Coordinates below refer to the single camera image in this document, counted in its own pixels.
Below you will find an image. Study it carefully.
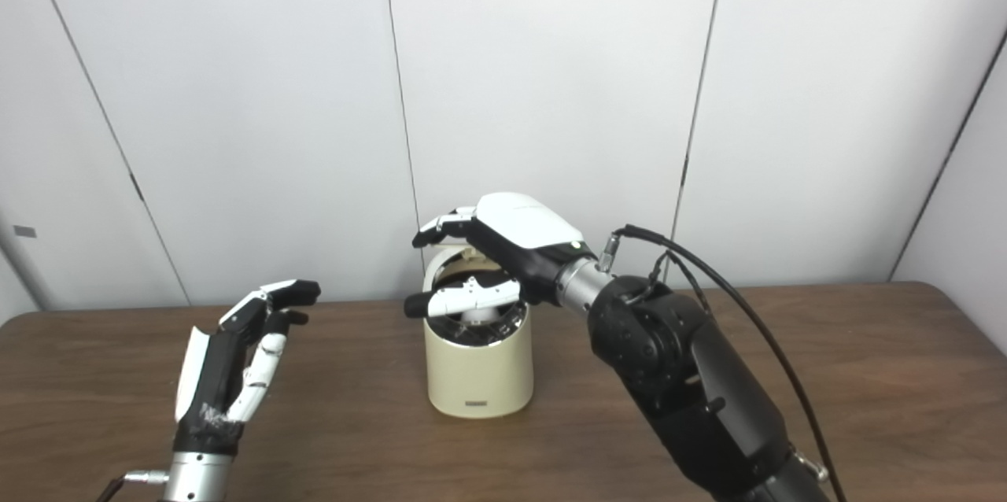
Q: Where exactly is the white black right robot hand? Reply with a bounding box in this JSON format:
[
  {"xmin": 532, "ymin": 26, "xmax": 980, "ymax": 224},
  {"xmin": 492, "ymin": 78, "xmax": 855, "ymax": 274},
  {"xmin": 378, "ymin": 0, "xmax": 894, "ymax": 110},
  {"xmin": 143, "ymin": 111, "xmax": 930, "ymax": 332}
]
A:
[{"xmin": 404, "ymin": 192, "xmax": 599, "ymax": 319}]

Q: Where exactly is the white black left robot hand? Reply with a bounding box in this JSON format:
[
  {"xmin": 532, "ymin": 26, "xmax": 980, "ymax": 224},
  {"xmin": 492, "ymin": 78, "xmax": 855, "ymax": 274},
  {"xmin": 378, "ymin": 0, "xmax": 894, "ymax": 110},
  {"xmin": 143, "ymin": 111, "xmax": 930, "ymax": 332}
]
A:
[{"xmin": 173, "ymin": 279, "xmax": 322, "ymax": 456}]

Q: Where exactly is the round cream bin lid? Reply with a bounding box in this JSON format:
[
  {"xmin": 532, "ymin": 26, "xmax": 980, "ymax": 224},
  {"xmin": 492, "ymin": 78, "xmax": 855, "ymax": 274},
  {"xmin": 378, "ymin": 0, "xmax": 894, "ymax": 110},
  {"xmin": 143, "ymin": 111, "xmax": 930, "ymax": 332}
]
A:
[{"xmin": 450, "ymin": 247, "xmax": 495, "ymax": 270}]

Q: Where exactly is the small white plastic bottle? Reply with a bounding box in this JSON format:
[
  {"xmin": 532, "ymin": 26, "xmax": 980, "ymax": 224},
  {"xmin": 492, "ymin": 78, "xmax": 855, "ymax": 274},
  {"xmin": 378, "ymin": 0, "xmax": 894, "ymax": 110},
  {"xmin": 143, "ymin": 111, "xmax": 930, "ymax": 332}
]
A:
[{"xmin": 460, "ymin": 305, "xmax": 506, "ymax": 327}]

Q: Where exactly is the cream-colored cylindrical bin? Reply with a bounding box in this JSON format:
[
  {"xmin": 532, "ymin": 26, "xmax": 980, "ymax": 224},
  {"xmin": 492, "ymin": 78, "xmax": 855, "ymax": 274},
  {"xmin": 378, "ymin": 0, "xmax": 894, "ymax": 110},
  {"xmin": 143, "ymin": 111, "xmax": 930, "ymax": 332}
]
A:
[{"xmin": 422, "ymin": 242, "xmax": 534, "ymax": 419}]

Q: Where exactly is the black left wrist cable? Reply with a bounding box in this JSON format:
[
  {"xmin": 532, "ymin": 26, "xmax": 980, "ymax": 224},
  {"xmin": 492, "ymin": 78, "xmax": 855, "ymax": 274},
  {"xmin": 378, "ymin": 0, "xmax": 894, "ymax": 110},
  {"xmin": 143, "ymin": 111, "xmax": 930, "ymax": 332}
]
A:
[{"xmin": 94, "ymin": 469, "xmax": 170, "ymax": 502}]

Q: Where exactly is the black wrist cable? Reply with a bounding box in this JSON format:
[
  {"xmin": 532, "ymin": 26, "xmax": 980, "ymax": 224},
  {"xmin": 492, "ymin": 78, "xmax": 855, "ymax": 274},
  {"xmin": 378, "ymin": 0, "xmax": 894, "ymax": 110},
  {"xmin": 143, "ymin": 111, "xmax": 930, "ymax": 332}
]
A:
[
  {"xmin": 602, "ymin": 224, "xmax": 847, "ymax": 502},
  {"xmin": 94, "ymin": 469, "xmax": 170, "ymax": 502}
]

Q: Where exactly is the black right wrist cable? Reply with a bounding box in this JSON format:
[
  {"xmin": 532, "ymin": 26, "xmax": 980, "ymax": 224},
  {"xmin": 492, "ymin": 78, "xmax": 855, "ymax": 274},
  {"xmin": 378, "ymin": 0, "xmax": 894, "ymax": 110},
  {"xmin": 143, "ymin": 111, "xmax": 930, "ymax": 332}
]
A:
[{"xmin": 602, "ymin": 224, "xmax": 847, "ymax": 502}]

